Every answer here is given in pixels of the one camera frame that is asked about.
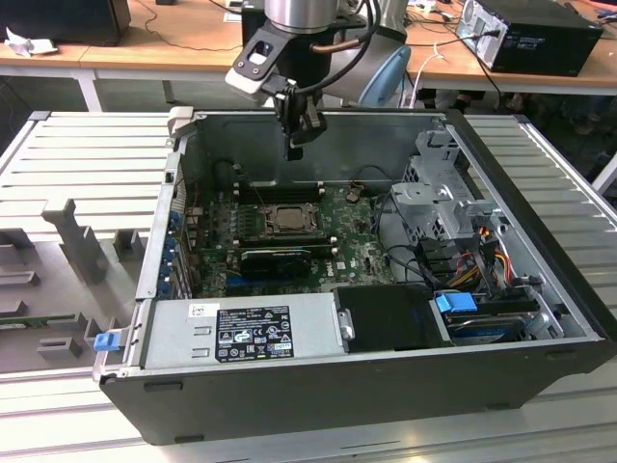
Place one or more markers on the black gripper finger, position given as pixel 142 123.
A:
pixel 285 116
pixel 313 125

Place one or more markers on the silver CPU plate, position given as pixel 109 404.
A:
pixel 291 217

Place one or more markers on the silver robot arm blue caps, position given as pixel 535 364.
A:
pixel 299 14

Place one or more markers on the black RAM slot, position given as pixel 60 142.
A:
pixel 279 197
pixel 318 247
pixel 279 186
pixel 284 241

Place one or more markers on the blue expansion slot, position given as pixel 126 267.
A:
pixel 233 280

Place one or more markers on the small black box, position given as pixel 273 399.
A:
pixel 248 24

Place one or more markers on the wooden desk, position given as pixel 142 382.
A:
pixel 193 58

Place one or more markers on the silver metal drive cage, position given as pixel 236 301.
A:
pixel 419 198

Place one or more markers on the green motherboard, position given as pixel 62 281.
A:
pixel 356 255

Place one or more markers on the black graphics card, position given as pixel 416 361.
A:
pixel 275 265

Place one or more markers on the black plastic air shroud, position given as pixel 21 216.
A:
pixel 385 318

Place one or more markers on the blue disk carrier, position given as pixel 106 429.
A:
pixel 455 305

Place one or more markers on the black desktop PC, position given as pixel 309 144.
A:
pixel 544 43

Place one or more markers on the large black box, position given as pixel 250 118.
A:
pixel 62 19

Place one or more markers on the grey power supply unit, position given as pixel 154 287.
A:
pixel 169 337

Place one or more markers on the crumpled white paper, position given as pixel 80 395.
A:
pixel 29 46

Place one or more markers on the grey parts rack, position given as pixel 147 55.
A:
pixel 72 289

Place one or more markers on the black open PC case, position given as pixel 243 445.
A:
pixel 337 400

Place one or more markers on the blue case latch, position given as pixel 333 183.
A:
pixel 106 342

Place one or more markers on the green RAM stick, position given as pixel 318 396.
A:
pixel 38 320

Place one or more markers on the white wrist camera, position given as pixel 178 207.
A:
pixel 246 79

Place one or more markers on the grey case hinge bracket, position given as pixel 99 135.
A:
pixel 180 120

